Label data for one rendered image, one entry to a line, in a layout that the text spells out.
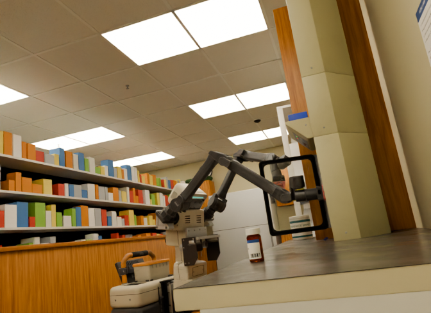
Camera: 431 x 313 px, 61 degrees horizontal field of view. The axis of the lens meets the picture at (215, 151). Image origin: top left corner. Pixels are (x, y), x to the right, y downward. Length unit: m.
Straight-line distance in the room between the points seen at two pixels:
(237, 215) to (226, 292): 6.10
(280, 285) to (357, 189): 1.12
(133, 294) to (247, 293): 1.71
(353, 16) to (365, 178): 1.01
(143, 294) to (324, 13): 1.85
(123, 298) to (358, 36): 2.05
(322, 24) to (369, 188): 0.83
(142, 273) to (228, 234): 4.44
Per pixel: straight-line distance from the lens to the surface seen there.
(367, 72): 2.24
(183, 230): 2.30
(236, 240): 6.79
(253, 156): 2.35
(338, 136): 1.74
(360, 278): 0.67
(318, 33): 1.93
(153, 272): 2.50
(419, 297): 0.68
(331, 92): 1.81
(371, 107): 2.17
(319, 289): 0.67
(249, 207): 6.73
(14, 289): 2.75
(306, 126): 1.76
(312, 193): 1.82
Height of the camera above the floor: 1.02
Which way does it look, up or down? 13 degrees up
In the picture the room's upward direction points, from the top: 8 degrees counter-clockwise
